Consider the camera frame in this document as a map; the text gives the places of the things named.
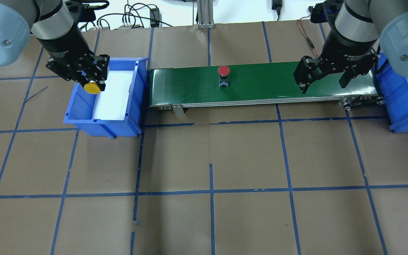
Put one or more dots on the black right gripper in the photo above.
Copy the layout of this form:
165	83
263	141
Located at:
345	47

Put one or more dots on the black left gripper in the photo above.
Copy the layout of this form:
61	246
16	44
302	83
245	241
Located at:
66	45

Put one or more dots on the yellow mushroom push button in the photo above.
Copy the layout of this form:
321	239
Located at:
92	87

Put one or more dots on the red mushroom push button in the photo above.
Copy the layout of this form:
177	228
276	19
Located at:
223	72

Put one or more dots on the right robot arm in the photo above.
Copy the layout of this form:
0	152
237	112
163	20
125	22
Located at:
355	26

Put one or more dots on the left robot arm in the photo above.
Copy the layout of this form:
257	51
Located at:
51	22

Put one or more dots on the white foam pad left bin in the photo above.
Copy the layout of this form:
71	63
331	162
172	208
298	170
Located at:
111	104

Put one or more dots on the left blue plastic bin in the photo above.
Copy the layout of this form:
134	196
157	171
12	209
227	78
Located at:
79	111

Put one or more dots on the blue plastic bin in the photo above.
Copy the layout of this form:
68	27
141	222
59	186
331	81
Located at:
79	111
395	91

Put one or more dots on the green conveyor belt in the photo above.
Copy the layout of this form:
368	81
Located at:
250	84

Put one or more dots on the right blue plastic bin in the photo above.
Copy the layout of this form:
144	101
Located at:
395	91

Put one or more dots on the black power adapter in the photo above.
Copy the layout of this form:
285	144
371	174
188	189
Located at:
155	17

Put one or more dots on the aluminium frame post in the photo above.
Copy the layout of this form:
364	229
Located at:
205	14

